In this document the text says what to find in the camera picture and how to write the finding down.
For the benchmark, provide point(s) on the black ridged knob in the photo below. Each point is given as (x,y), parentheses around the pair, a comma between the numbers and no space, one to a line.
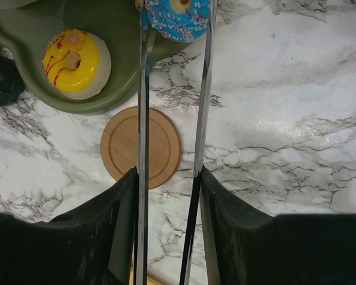
(11,83)

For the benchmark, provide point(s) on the light wooden coaster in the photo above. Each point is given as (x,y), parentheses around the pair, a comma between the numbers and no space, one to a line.
(119,145)

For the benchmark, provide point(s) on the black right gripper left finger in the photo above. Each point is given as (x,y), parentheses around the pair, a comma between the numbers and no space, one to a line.
(91,244)

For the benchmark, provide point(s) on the yellow serving tray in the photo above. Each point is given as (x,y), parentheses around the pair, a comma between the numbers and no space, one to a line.
(150,281)

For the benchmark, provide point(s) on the metal serving tongs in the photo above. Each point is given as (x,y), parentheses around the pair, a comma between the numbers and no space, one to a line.
(146,41)

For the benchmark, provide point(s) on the green tiered cake stand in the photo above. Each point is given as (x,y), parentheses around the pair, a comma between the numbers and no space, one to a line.
(26,32)

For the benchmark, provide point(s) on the blue frosted donut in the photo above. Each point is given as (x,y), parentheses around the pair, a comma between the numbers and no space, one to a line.
(180,21)

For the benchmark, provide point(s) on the yellow frosted donut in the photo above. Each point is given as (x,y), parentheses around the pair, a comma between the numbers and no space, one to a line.
(77,63)

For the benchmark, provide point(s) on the white sprinkled donut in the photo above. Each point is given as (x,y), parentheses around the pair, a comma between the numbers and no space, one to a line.
(10,4)

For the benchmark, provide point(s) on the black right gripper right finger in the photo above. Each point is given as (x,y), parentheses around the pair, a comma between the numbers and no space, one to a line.
(246,246)

